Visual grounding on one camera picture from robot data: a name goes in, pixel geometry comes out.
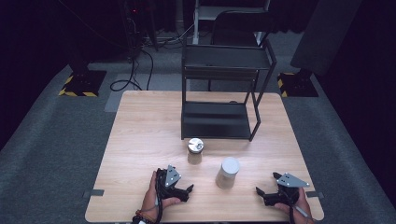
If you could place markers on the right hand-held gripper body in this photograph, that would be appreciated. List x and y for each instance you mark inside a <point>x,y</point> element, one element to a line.
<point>291,181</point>

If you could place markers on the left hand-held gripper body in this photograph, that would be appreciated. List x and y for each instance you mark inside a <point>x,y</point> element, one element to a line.
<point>172,178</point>

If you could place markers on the glass jar with white lid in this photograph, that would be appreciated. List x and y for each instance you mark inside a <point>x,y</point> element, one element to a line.
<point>229,174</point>

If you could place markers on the glass jar with silver lid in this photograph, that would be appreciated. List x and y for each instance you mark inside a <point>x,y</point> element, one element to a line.
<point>195,146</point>

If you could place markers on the black metal shelf rack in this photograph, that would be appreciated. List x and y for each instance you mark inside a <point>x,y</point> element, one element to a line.
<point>218,121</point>

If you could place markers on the person's left hand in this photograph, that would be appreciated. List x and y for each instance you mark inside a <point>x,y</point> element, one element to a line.
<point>150,199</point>

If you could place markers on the person's right hand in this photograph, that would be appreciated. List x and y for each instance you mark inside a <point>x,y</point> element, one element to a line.
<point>301,214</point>

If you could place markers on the grey tape strip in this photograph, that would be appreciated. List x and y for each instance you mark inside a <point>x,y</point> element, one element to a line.
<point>316,195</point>
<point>93,193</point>

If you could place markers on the grey padded panel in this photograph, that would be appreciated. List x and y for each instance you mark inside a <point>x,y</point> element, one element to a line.
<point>323,34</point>

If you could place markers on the dark equipment stand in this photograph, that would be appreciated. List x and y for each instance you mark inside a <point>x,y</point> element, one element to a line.
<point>135,25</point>

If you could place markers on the white metal frame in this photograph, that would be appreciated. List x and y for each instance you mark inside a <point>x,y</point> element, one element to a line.
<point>196,21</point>

